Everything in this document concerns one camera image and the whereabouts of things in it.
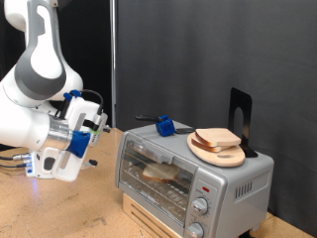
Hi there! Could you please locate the dark grey backdrop curtain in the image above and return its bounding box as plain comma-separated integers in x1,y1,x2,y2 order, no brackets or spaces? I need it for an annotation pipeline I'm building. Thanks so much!
115,0,317,238

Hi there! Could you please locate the black backdrop cloth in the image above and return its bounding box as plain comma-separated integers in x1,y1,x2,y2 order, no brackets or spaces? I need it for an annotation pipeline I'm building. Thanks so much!
0,0,115,152

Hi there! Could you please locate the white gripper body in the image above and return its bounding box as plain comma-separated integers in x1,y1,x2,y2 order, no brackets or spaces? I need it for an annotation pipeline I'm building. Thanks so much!
39,97,102,182

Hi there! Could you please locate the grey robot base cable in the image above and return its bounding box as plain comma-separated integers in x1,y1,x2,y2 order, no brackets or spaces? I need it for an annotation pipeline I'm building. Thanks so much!
0,152,33,162
0,162,33,170

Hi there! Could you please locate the black spatula with blue block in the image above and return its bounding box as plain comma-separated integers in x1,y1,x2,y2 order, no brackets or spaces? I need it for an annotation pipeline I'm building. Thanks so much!
134,114,196,138

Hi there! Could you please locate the wooden block under oven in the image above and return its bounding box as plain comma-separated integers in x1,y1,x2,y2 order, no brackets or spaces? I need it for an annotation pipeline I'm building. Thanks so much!
122,192,172,238

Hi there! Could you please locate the black metal bookend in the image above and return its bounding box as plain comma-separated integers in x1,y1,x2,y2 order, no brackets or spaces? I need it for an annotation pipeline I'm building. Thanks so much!
228,87,260,159

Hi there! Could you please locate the glass oven door with handle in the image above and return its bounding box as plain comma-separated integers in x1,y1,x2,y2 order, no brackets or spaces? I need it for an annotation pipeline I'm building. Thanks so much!
117,138,199,229

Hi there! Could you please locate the white bread slice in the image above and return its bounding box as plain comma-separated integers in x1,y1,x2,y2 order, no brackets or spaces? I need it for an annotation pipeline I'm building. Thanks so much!
142,162,181,183

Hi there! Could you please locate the round wooden cutting board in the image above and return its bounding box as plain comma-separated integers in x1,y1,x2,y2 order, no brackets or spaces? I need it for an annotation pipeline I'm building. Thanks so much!
186,132,247,168

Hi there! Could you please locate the wire oven rack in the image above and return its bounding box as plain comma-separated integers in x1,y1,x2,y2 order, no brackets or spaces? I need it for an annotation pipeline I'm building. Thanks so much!
123,163,194,220

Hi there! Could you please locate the metal pole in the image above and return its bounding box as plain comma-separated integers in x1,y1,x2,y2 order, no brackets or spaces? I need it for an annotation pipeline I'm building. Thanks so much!
109,0,118,129

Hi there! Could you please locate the silver toaster oven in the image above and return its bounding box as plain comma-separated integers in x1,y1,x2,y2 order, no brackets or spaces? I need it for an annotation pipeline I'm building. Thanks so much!
115,119,275,238

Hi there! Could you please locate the silver oven knob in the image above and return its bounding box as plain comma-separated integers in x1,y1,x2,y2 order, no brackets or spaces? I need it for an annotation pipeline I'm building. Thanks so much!
186,221,205,238
191,196,210,216

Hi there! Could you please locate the black camera cable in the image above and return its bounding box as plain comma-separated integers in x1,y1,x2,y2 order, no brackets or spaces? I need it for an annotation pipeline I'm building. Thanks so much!
53,88,105,120

